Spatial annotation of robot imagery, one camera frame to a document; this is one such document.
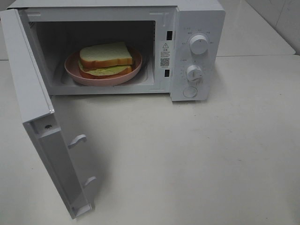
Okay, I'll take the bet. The round white door button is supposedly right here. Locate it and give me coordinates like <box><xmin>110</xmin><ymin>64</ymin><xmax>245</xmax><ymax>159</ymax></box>
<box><xmin>183</xmin><ymin>87</ymin><xmax>197</xmax><ymax>98</ymax></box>

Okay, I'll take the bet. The sandwich with lettuce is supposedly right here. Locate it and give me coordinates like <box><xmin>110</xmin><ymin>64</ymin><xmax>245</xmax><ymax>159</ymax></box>
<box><xmin>78</xmin><ymin>42</ymin><xmax>133</xmax><ymax>79</ymax></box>

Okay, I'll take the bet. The pink round plate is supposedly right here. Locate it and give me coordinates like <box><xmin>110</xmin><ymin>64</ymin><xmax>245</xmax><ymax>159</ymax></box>
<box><xmin>65</xmin><ymin>47</ymin><xmax>143</xmax><ymax>86</ymax></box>

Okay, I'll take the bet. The white microwave door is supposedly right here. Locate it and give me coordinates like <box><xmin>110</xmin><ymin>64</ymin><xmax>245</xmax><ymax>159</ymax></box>
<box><xmin>0</xmin><ymin>9</ymin><xmax>92</xmax><ymax>219</ymax></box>

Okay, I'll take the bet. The glass microwave turntable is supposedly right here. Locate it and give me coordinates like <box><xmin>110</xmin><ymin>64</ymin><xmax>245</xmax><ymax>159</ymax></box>
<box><xmin>52</xmin><ymin>56</ymin><xmax>154</xmax><ymax>87</ymax></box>

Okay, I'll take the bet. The white lower microwave knob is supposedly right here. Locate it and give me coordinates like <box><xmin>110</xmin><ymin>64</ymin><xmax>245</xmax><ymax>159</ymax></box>
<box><xmin>186</xmin><ymin>65</ymin><xmax>203</xmax><ymax>82</ymax></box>

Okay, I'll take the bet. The white microwave knob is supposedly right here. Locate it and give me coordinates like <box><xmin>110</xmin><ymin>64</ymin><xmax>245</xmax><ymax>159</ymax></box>
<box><xmin>189</xmin><ymin>34</ymin><xmax>209</xmax><ymax>55</ymax></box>
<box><xmin>186</xmin><ymin>65</ymin><xmax>203</xmax><ymax>82</ymax></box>

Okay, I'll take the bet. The white microwave oven body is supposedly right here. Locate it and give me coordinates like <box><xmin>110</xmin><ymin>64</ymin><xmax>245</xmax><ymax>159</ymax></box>
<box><xmin>0</xmin><ymin>0</ymin><xmax>225</xmax><ymax>101</ymax></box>

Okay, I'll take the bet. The white upper microwave knob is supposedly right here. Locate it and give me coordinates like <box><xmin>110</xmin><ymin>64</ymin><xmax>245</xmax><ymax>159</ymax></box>
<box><xmin>189</xmin><ymin>34</ymin><xmax>209</xmax><ymax>55</ymax></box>

